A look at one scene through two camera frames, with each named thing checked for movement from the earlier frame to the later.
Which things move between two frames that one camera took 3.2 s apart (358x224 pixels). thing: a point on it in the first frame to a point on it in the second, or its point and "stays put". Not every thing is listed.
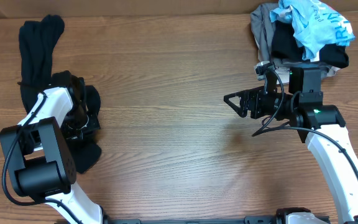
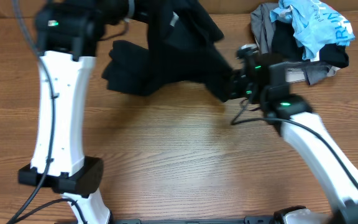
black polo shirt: (38, 38) to (179, 46)
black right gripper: (253, 96) to (233, 81)
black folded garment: (285, 46) stays put
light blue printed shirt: (315, 25) stays put
